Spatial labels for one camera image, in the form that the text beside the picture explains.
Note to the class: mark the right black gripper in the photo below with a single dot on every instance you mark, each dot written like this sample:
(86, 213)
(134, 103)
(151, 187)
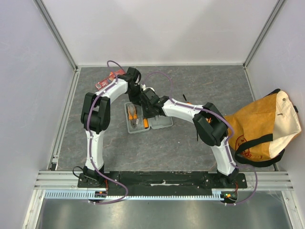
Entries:
(147, 110)

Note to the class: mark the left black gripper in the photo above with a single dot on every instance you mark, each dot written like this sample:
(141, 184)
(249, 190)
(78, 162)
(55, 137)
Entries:
(136, 100)

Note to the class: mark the orange handled large screwdriver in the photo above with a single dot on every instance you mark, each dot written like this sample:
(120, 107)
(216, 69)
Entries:
(145, 123)

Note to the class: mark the orange pliers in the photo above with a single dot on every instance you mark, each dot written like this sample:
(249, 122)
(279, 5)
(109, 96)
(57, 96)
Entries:
(132, 115)

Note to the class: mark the grey plastic tool case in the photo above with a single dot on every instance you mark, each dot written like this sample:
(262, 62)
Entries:
(158, 122)

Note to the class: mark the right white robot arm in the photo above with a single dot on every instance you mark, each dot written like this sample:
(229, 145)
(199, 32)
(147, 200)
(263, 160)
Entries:
(210, 125)

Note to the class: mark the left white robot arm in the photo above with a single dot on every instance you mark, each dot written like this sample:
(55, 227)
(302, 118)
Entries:
(96, 116)

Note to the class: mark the tan canvas tool bag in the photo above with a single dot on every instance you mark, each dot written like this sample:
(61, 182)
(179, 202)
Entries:
(262, 130)

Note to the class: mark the orange red cardboard box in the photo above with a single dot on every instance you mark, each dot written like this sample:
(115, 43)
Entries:
(108, 80)

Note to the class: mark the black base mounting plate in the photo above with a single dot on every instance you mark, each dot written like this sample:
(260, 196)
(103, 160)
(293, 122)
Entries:
(165, 183)

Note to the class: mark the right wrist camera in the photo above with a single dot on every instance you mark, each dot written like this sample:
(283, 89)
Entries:
(147, 93)

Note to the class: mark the aluminium frame rail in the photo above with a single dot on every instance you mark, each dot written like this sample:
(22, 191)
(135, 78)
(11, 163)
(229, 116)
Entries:
(246, 180)

